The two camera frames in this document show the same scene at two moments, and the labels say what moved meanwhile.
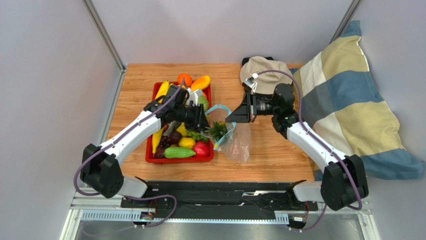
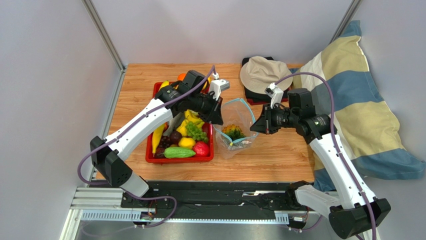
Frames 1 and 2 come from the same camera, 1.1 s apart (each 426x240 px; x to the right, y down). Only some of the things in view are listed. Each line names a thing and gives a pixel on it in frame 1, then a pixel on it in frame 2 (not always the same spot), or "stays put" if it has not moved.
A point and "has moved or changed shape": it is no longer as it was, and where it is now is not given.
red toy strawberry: (201, 149) stays put
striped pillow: (336, 92) stays put
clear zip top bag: (232, 139) has moved or changed shape
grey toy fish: (170, 127) stays put
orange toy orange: (188, 79) stays put
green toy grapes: (197, 136) stays put
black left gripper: (199, 121) -> (214, 115)
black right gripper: (250, 107) -> (265, 120)
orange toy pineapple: (217, 129) -> (234, 132)
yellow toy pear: (182, 129) stays put
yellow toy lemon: (187, 142) stays put
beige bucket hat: (266, 81) stays put
